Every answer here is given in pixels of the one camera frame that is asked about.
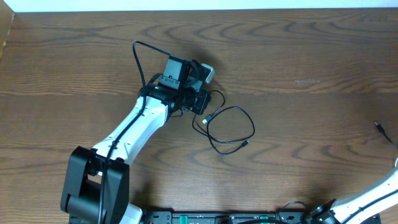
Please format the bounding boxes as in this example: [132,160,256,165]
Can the black usb cable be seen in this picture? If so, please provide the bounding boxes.
[192,90,256,156]
[374,121,398,149]

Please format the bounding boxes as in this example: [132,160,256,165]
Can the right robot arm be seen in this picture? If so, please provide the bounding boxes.
[305,165,397,224]

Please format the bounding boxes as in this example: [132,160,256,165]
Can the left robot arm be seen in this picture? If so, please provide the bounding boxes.
[60,55,215,223]

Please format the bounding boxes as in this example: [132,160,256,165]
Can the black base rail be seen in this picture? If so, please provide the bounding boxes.
[68,210,382,224]

